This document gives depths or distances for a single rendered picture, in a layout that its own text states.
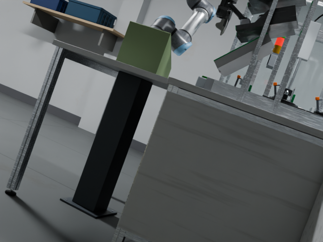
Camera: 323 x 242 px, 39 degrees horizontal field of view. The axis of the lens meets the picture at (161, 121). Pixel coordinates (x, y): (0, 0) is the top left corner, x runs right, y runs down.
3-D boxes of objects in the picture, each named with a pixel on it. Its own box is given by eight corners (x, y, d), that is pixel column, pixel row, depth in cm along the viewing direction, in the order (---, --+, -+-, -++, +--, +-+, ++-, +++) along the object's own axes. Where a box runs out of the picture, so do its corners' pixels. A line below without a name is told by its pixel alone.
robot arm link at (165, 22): (144, 30, 276) (155, 19, 284) (160, 46, 278) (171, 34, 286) (155, 20, 266) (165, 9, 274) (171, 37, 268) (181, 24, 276)
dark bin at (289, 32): (236, 36, 230) (235, 22, 231) (241, 43, 242) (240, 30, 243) (293, 28, 220) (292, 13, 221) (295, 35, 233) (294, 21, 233)
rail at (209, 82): (201, 93, 249) (207, 75, 248) (213, 103, 336) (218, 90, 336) (210, 97, 248) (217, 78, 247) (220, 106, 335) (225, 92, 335)
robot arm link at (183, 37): (159, 44, 277) (194, 3, 312) (177, 61, 280) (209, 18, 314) (170, 34, 268) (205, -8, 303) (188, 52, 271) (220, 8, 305)
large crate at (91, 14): (111, 32, 622) (117, 17, 621) (96, 23, 583) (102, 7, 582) (80, 22, 643) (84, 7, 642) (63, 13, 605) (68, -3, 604)
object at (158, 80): (51, 43, 237) (53, 38, 237) (128, 76, 320) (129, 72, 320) (167, 84, 210) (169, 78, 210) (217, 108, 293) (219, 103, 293)
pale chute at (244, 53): (217, 68, 217) (213, 60, 217) (223, 73, 229) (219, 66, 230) (271, 40, 209) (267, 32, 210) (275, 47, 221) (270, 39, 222)
